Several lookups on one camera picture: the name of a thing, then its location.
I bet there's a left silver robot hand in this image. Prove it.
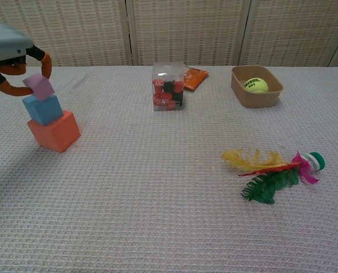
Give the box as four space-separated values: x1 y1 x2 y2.
0 19 52 97

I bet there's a small pink cube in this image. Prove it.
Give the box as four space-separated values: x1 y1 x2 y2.
22 72 56 101

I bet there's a blue foam cube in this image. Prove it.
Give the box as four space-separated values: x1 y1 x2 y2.
22 93 64 126

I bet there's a large orange foam block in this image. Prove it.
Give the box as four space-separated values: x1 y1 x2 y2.
27 110 81 154

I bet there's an orange snack packet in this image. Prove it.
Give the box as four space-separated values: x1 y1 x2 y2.
182 67 210 92

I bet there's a white woven tablecloth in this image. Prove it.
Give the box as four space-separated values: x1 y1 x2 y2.
0 65 338 273

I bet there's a yellow tennis ball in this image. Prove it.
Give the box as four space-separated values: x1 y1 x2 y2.
243 77 269 94

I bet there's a brown paper tray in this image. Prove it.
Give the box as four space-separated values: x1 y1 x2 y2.
231 65 285 109

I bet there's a colourful feather shuttlecock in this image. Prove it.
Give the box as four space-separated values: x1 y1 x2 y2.
220 147 326 205

